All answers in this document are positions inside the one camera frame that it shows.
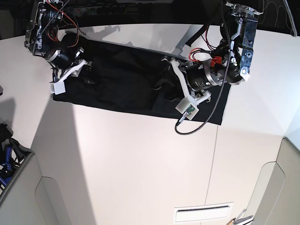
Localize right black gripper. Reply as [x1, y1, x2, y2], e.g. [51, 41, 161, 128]
[46, 34, 94, 85]

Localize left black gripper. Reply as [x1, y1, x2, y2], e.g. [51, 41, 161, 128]
[161, 57, 225, 105]

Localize black T-shirt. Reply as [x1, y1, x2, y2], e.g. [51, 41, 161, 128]
[52, 37, 233, 126]

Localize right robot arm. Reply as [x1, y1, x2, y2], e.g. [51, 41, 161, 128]
[24, 0, 91, 83]

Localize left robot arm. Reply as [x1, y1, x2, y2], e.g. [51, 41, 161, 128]
[164, 0, 261, 106]

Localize blue and black clamps pile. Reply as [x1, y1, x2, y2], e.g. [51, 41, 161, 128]
[0, 123, 31, 192]

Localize left grey chair panel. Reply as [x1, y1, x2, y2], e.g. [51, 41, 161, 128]
[0, 153, 72, 225]

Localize grey chair panel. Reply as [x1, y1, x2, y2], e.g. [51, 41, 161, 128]
[245, 138, 300, 225]
[0, 153, 72, 225]

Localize right grey chair panel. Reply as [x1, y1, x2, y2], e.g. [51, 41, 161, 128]
[245, 138, 300, 225]

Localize grey tool with orange tip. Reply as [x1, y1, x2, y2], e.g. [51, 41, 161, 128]
[226, 209, 254, 225]

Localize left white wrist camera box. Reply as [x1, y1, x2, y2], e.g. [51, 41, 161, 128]
[175, 97, 199, 120]

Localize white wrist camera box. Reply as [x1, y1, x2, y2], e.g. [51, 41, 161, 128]
[175, 97, 199, 120]
[50, 82, 66, 95]

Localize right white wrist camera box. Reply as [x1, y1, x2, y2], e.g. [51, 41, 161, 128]
[50, 82, 66, 95]

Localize camera braided cable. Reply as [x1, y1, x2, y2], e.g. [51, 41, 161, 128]
[174, 0, 235, 135]

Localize white coiled cable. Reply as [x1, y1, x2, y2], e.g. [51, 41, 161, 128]
[264, 0, 291, 22]

